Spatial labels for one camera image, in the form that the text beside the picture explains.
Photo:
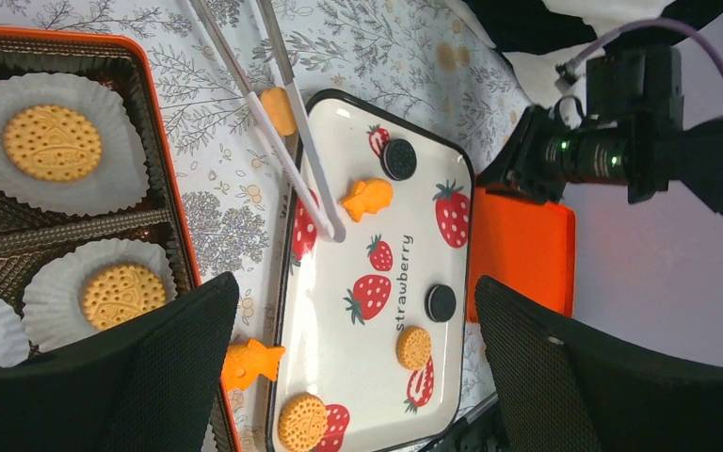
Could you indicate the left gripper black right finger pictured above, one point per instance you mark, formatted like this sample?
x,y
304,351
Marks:
x,y
565,386

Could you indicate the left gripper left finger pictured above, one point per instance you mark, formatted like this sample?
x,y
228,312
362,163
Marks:
x,y
146,385

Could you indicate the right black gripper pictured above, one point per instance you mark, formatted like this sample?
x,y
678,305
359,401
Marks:
x,y
543,155

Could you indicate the orange fish cookie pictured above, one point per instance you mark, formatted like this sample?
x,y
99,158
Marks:
x,y
245,363
367,197

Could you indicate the white strawberry tray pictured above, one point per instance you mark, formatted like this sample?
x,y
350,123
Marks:
x,y
342,306

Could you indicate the orange compartment cookie box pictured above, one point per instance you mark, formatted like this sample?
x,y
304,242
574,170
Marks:
x,y
32,237

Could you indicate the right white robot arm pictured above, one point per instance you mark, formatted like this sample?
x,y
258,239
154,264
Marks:
x,y
631,134

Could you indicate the orange box lid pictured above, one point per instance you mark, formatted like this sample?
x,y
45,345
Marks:
x,y
528,247

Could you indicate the black sandwich cookie top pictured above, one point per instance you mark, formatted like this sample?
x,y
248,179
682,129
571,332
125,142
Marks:
x,y
398,159

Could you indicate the black sandwich cookie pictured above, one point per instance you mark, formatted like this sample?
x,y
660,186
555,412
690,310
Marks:
x,y
398,159
440,303

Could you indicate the black sandwich cookie right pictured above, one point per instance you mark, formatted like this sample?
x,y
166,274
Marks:
x,y
440,303

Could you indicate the floral table mat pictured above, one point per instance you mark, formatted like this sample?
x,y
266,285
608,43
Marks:
x,y
416,59

